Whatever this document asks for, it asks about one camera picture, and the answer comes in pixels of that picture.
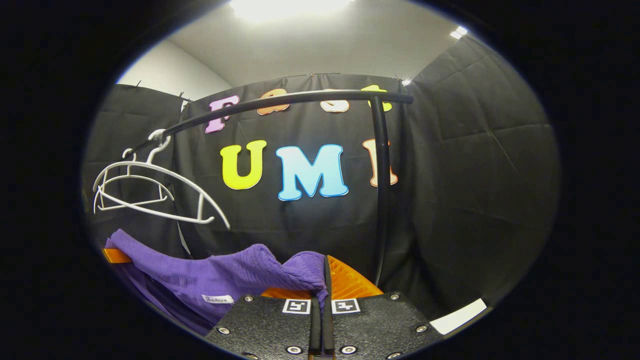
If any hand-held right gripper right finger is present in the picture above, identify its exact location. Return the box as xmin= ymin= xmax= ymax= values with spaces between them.
xmin=322 ymin=255 xmax=444 ymax=360

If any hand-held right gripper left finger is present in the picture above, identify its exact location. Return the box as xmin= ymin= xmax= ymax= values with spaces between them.
xmin=205 ymin=287 xmax=322 ymax=360

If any purple knit jacket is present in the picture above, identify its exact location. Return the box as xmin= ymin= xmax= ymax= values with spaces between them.
xmin=105 ymin=229 xmax=330 ymax=337

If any white clothes hanger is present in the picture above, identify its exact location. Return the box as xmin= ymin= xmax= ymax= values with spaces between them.
xmin=93 ymin=148 xmax=175 ymax=213
xmin=92 ymin=129 xmax=231 ymax=231

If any black clothes rack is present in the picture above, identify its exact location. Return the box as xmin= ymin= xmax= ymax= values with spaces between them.
xmin=125 ymin=89 xmax=416 ymax=290

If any black backdrop cloth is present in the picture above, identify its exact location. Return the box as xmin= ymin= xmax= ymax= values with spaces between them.
xmin=82 ymin=35 xmax=561 ymax=321

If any large ceiling light panel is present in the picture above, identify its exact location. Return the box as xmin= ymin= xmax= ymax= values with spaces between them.
xmin=227 ymin=0 xmax=356 ymax=23

